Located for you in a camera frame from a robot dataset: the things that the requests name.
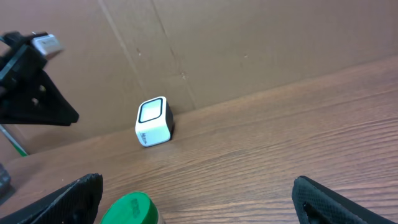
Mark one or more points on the green lid jar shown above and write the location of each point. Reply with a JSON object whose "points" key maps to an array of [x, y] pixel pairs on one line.
{"points": [[133, 208]]}

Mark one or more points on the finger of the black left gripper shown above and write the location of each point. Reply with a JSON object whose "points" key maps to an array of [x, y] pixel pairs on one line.
{"points": [[37, 101]]}

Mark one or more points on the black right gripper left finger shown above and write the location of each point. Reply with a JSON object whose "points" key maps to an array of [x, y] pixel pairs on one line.
{"points": [[75, 203]]}

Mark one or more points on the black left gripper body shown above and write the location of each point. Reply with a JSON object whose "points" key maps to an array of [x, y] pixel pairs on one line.
{"points": [[21, 61]]}

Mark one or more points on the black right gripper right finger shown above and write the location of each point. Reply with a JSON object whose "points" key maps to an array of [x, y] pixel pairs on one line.
{"points": [[315, 203]]}

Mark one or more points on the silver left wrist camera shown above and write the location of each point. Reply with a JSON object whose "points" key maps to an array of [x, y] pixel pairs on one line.
{"points": [[48, 46]]}

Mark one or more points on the white barcode scanner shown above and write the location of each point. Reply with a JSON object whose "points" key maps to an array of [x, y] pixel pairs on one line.
{"points": [[155, 122]]}

